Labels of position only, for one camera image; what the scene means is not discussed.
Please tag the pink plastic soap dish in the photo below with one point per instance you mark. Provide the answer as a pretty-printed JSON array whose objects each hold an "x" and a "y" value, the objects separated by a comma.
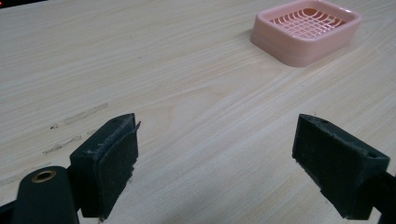
[{"x": 299, "y": 43}]

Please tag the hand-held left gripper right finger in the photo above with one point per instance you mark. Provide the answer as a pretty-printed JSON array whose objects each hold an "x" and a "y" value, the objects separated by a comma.
[{"x": 336, "y": 168}]

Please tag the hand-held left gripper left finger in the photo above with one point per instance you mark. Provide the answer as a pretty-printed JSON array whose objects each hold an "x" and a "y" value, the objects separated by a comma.
[{"x": 106, "y": 165}]

